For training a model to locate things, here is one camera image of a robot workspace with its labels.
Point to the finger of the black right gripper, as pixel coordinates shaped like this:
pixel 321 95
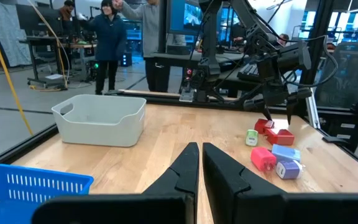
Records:
pixel 290 109
pixel 266 111

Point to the black computer keyboard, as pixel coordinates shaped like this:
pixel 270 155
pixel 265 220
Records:
pixel 249 73

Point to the grey hanging cloth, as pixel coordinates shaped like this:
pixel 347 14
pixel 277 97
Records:
pixel 5 31

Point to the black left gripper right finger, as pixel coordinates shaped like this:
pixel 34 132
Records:
pixel 228 186

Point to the person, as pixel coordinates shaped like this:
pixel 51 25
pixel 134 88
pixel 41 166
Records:
pixel 109 40
pixel 65 12
pixel 149 31
pixel 283 39

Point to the blue lit monitor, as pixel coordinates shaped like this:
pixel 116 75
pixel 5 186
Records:
pixel 179 15

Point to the black workshop desk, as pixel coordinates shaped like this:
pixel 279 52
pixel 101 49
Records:
pixel 42 39

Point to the pink wall charger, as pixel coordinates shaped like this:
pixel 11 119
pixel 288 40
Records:
pixel 261 158

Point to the grey plastic storage bin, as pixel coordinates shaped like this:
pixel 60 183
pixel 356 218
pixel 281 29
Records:
pixel 101 130

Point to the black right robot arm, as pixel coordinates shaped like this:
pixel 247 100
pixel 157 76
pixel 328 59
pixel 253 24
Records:
pixel 210 46

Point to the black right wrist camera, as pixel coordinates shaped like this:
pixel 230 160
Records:
pixel 294 57

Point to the blue plastic slotted basket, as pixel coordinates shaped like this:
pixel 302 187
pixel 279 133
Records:
pixel 26 193

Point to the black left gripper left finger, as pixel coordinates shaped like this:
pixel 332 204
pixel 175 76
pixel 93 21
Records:
pixel 179 186

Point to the red wall charger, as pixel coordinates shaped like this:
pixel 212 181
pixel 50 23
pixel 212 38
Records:
pixel 283 137
pixel 261 126

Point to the purple wall charger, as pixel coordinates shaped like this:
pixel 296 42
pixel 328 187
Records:
pixel 291 170

